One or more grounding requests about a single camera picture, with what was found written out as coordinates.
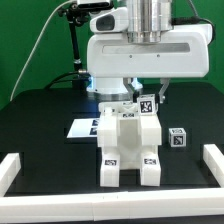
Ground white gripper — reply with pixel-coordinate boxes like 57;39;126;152
87;7;212;104

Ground white chair back part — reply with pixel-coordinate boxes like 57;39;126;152
97;100;162;147

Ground white chair seat part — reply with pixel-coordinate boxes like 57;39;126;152
118;119;142;170

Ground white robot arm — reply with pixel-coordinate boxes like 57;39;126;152
87;0;214;99

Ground black cables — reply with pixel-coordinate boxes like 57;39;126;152
45;69;92;90

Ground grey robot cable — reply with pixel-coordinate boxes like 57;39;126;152
173;0;217;44

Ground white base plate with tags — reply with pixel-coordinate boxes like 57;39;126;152
67;118;99;138

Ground black camera stand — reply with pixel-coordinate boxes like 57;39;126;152
55;0;114;90

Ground white cable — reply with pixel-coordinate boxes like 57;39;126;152
9;0;78;102

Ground white U-shaped fence frame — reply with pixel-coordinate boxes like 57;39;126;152
0;144;224;223

